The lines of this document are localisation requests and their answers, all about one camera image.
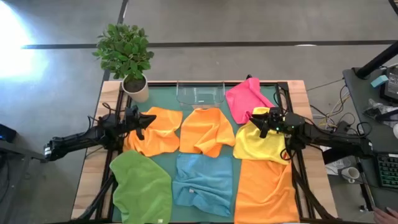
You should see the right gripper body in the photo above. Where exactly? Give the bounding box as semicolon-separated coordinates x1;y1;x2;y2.
267;107;285;132

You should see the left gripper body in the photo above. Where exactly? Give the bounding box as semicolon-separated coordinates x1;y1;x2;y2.
121;107;142;133

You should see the orange microfiber towel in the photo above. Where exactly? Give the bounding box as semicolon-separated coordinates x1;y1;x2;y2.
179;107;236;159
123;106;183;157
233;159;300;224

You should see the yellow microfiber towel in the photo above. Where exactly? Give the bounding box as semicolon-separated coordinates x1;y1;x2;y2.
233;107;290;166

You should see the blue microfiber towel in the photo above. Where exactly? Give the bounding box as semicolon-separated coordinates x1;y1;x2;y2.
172;153;234;218

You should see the pink microfiber towel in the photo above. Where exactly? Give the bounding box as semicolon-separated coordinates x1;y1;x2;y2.
225;77;276;125

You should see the green microfiber towel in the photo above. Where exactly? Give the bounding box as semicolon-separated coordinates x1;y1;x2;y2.
109;150;174;224

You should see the beige plant pot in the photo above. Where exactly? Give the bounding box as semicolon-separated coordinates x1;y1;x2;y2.
121;74;150;103

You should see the green table mat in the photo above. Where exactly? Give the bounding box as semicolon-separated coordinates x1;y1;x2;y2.
111;83;301;223

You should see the clear plastic bin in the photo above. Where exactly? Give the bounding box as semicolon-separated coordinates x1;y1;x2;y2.
176;81;226;110

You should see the green leafy plant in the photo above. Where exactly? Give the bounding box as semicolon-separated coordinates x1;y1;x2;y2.
92;23;155;80

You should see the white paper sheet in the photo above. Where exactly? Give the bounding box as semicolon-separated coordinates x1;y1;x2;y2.
318;146;352;177

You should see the dark grey desk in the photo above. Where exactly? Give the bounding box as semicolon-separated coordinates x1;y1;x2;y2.
341;67;398;224

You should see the white mug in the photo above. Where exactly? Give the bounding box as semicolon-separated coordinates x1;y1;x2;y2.
341;167;361;184

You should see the clear plastic bag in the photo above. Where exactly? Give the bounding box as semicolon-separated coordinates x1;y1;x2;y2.
363;98;398;125

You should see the light blue block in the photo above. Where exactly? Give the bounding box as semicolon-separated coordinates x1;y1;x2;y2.
369;75;389;88

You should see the black slanted pole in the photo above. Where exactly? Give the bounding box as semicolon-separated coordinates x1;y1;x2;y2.
354;40;398;80

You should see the backlit black keyboard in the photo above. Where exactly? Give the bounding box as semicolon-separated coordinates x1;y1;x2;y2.
376;153;398;189

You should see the person's hand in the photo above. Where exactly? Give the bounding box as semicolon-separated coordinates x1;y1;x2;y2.
371;205;398;224

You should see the black right camera cable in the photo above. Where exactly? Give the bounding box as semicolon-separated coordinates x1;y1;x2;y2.
272;88;289;114

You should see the black camera cable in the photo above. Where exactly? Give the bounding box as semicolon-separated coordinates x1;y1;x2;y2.
272;88;289;114
101;101;125;121

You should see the black left camera cable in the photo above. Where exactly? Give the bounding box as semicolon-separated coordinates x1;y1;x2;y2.
101;101;125;121

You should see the black base cable loop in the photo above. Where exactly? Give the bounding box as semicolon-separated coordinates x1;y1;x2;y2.
279;146;296;162

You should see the yellow floor cable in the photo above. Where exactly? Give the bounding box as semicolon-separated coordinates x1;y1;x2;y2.
326;93;351;125

